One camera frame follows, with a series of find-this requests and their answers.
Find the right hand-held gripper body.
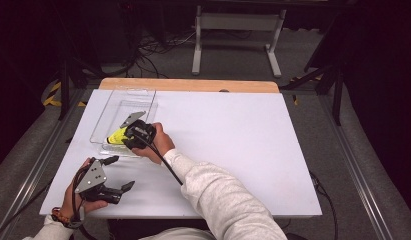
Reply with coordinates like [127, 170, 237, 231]
[119, 110, 158, 150]

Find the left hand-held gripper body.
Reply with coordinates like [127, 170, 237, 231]
[74, 159, 123, 205]

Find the yellow plastic shuttlecock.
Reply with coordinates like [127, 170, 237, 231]
[106, 125, 130, 146]

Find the clear plastic container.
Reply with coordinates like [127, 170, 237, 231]
[89, 88, 159, 159]

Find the person's right hand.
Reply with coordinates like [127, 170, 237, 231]
[131, 121, 177, 166]

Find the person's left hand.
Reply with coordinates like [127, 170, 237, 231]
[61, 157, 109, 222]

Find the person's torso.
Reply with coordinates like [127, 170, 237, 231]
[139, 227, 211, 240]

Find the wooden table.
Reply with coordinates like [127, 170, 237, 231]
[98, 77, 281, 94]

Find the black metal stand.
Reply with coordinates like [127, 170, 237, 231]
[57, 49, 106, 122]
[279, 49, 348, 127]

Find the white table sheet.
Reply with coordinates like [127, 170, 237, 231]
[39, 89, 323, 219]

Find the white metal stand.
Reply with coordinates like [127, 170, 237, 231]
[191, 4, 287, 78]

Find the left hand-held gripper cable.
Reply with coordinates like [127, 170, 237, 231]
[70, 164, 97, 240]

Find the hand-held gripper cable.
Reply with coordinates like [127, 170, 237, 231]
[70, 164, 97, 240]
[134, 131, 185, 187]

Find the right hand-held gripper cable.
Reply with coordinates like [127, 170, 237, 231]
[134, 131, 185, 187]

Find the gray wrist strap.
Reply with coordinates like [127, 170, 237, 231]
[67, 206, 86, 230]

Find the beaded bracelet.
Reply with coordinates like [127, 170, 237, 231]
[51, 207, 72, 225]

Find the aluminium floor rail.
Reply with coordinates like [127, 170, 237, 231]
[317, 93, 394, 240]
[0, 88, 91, 240]

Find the bundle of floor cables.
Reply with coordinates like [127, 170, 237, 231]
[126, 29, 198, 80]

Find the black floor cable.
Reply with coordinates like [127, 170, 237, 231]
[309, 171, 340, 240]

